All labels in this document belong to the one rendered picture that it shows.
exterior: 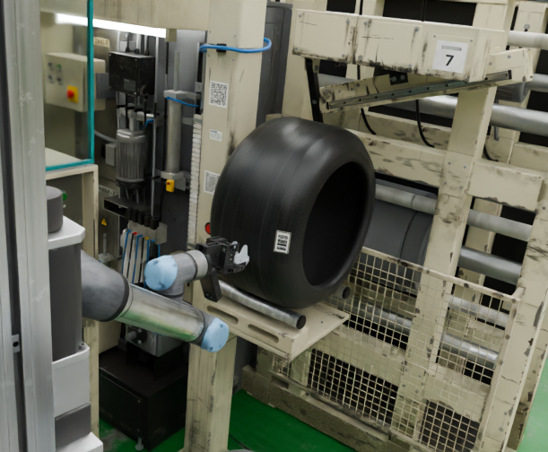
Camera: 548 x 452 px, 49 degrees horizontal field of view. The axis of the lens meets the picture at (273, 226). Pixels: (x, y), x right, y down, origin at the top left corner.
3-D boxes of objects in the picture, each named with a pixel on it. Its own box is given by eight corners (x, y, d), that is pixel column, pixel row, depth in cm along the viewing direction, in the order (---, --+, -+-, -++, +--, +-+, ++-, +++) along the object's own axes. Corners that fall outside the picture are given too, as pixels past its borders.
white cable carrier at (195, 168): (187, 247, 212) (194, 114, 195) (196, 244, 215) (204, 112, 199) (195, 251, 209) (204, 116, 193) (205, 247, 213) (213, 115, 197)
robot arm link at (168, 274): (139, 288, 141) (143, 254, 138) (171, 279, 149) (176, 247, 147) (162, 299, 136) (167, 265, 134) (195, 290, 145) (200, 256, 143)
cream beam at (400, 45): (289, 55, 197) (294, 8, 192) (328, 55, 217) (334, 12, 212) (468, 83, 166) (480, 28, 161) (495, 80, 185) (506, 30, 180)
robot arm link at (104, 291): (91, 256, 98) (240, 318, 138) (52, 237, 104) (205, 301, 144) (57, 321, 96) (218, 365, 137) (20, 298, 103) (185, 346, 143)
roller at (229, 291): (210, 282, 196) (219, 275, 199) (211, 293, 198) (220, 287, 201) (298, 320, 177) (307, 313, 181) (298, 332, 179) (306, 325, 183)
